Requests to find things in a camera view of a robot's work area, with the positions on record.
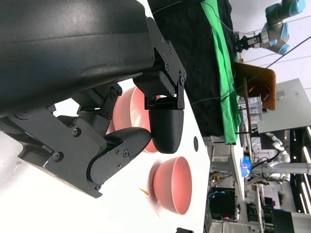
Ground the grey metal cabinet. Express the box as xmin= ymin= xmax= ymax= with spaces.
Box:
xmin=257 ymin=78 xmax=311 ymax=134

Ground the black silver robot gripper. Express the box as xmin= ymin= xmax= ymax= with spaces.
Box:
xmin=232 ymin=33 xmax=262 ymax=53

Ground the aluminium frame beam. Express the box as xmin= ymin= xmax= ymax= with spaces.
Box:
xmin=247 ymin=162 xmax=311 ymax=175

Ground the pink plastic bowl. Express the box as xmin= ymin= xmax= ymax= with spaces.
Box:
xmin=106 ymin=86 xmax=160 ymax=154
xmin=148 ymin=156 xmax=193 ymax=216

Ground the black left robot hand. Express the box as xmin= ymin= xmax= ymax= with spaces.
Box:
xmin=0 ymin=0 xmax=187 ymax=199

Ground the green cloth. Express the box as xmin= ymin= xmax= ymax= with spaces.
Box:
xmin=200 ymin=0 xmax=242 ymax=144

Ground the white desk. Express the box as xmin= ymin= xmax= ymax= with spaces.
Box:
xmin=206 ymin=135 xmax=245 ymax=203

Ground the blue plastic bag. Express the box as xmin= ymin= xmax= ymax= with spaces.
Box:
xmin=240 ymin=156 xmax=251 ymax=177

